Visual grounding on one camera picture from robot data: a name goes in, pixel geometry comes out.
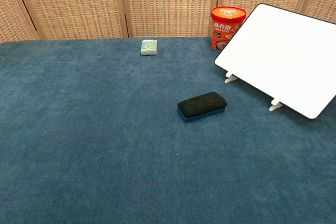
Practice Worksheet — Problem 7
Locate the red instant noodle cup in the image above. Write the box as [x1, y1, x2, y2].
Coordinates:
[211, 5, 247, 50]

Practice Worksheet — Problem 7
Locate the small green card box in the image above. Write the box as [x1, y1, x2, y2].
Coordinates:
[140, 39, 158, 56]

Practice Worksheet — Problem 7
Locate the woven rattan folding screen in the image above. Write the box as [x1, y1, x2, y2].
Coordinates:
[0, 0, 336, 44]

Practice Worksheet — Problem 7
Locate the blue velvet table cloth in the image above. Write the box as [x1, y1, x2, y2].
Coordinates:
[0, 36, 336, 224]

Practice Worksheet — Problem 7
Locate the white cutting board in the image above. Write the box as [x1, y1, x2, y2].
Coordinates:
[214, 3, 336, 120]

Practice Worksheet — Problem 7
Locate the black small object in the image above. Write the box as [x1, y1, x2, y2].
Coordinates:
[177, 91, 228, 124]

